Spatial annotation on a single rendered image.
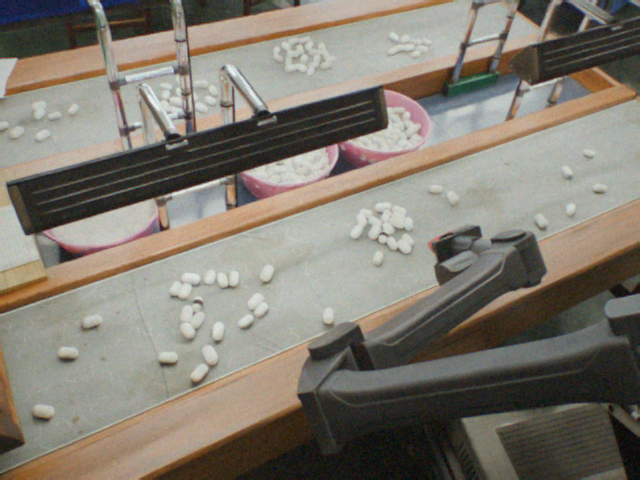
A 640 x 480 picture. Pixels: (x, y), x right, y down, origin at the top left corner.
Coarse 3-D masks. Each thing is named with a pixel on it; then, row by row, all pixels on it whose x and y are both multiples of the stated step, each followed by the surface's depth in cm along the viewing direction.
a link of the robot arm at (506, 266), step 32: (480, 256) 90; (512, 256) 87; (448, 288) 83; (480, 288) 83; (512, 288) 87; (416, 320) 77; (448, 320) 79; (320, 352) 70; (352, 352) 75; (384, 352) 73; (416, 352) 76
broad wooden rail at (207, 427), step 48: (576, 240) 131; (624, 240) 133; (432, 288) 122; (528, 288) 121; (576, 288) 132; (480, 336) 122; (240, 384) 102; (288, 384) 103; (144, 432) 95; (192, 432) 96; (240, 432) 97; (288, 432) 106
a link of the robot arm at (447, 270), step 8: (504, 232) 95; (512, 232) 93; (520, 232) 91; (496, 240) 93; (504, 240) 92; (512, 240) 90; (456, 256) 97; (464, 256) 96; (472, 256) 96; (440, 264) 96; (448, 264) 95; (456, 264) 94; (464, 264) 94; (440, 272) 96; (448, 272) 94; (456, 272) 92; (440, 280) 97; (448, 280) 95
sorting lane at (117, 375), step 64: (576, 128) 163; (384, 192) 140; (448, 192) 142; (512, 192) 144; (576, 192) 146; (192, 256) 123; (256, 256) 124; (320, 256) 126; (384, 256) 127; (0, 320) 109; (64, 320) 110; (128, 320) 111; (256, 320) 114; (320, 320) 115; (64, 384) 102; (128, 384) 103; (192, 384) 104
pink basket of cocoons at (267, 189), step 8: (336, 144) 146; (328, 152) 149; (336, 152) 144; (248, 176) 136; (320, 176) 138; (248, 184) 142; (256, 184) 138; (264, 184) 136; (272, 184) 135; (280, 184) 135; (288, 184) 135; (296, 184) 135; (304, 184) 137; (256, 192) 143; (264, 192) 140; (272, 192) 139; (280, 192) 139
